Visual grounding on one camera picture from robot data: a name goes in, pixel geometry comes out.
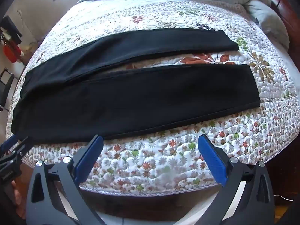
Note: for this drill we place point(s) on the black bag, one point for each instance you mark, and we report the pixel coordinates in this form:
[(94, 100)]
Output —
[(10, 29)]

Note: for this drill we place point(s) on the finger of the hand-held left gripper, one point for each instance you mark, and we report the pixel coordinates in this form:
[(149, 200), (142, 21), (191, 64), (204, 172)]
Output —
[(17, 153), (8, 143)]

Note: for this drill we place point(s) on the red bag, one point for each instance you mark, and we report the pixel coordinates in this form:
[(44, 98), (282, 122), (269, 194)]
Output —
[(11, 52)]

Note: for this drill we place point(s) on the person's left hand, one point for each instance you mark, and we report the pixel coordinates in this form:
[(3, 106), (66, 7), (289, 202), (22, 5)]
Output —
[(18, 193)]

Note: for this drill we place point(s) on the red-brown wooden headboard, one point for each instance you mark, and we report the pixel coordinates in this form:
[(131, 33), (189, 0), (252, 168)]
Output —
[(284, 7)]

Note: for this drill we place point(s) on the floral quilted bedspread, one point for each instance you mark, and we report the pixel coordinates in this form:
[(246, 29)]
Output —
[(152, 161)]

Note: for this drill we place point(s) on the black chair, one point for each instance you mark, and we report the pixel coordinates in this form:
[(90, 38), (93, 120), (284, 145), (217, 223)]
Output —
[(6, 86)]

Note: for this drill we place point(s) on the dark wooden bed frame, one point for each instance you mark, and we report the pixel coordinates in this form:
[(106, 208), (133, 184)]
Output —
[(145, 204)]

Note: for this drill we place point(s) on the black pants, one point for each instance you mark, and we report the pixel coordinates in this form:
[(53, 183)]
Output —
[(140, 98)]

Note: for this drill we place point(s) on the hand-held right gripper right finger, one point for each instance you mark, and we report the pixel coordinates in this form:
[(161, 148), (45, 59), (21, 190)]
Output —
[(212, 155)]

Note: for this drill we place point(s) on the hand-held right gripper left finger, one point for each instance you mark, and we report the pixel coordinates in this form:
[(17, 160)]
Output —
[(90, 154)]

